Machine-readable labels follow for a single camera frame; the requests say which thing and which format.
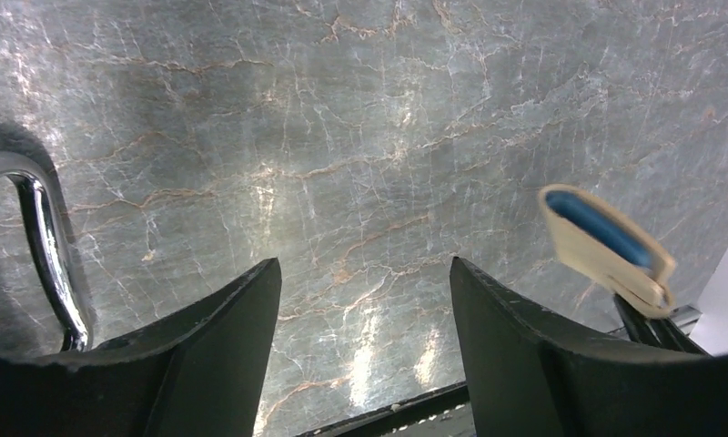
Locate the beige leather card holder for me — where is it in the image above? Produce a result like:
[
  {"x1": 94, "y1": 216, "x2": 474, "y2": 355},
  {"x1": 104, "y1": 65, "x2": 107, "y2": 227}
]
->
[{"x1": 538, "y1": 184, "x2": 676, "y2": 320}]

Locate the chrome case handle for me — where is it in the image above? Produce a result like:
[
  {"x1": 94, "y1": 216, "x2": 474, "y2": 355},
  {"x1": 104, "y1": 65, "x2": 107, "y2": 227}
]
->
[{"x1": 0, "y1": 150, "x2": 93, "y2": 352}]

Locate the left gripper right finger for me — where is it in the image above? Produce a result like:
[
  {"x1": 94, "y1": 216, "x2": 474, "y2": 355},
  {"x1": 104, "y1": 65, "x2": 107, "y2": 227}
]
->
[{"x1": 450, "y1": 258, "x2": 728, "y2": 436}]

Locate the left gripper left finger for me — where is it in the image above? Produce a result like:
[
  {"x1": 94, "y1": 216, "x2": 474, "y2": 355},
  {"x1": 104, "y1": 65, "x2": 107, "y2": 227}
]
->
[{"x1": 0, "y1": 258, "x2": 282, "y2": 436}]

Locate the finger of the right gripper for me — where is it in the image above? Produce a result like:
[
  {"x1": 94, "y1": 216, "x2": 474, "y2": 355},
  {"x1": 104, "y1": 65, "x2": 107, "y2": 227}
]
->
[{"x1": 613, "y1": 295, "x2": 707, "y2": 355}]

